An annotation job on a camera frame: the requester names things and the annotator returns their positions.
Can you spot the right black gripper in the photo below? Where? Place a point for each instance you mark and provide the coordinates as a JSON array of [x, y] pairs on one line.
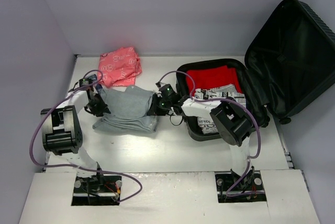
[[153, 108]]

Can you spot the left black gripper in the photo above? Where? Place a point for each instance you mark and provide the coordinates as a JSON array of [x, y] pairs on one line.
[[99, 106]]

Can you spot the grey garment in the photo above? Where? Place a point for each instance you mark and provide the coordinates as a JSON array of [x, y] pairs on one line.
[[128, 111]]

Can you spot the pink patterned garment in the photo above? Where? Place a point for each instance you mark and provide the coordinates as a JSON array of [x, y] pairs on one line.
[[119, 68]]

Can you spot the black white newspaper-print garment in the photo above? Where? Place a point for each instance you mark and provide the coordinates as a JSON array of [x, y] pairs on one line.
[[228, 91]]

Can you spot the red garment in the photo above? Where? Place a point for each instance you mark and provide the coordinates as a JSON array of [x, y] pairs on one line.
[[215, 77]]

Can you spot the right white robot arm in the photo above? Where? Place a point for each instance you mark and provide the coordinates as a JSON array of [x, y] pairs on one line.
[[235, 124]]

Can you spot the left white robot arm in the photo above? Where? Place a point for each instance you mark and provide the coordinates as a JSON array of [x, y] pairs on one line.
[[61, 131]]

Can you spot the blue card packet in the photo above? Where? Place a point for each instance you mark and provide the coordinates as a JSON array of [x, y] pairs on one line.
[[93, 77]]

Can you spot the black hard-shell suitcase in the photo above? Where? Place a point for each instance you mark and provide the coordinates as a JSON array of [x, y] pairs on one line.
[[287, 66]]

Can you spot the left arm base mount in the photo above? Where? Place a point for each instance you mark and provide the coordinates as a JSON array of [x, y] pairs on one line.
[[100, 190]]

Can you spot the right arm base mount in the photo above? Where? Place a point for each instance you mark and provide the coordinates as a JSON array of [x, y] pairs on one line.
[[249, 190]]

